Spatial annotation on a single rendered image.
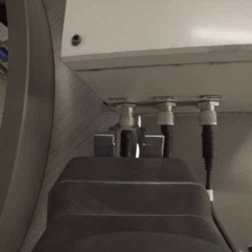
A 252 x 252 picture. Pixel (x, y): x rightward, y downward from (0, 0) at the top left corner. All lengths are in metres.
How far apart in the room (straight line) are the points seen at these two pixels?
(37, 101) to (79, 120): 0.05
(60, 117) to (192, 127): 0.15
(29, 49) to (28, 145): 0.10
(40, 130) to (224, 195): 0.20
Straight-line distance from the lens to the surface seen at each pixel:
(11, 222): 0.23
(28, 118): 0.20
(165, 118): 0.16
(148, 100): 0.16
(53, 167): 0.23
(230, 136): 0.21
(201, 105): 0.16
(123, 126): 0.16
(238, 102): 0.18
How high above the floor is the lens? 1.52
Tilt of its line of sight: 2 degrees down
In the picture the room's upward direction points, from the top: 48 degrees clockwise
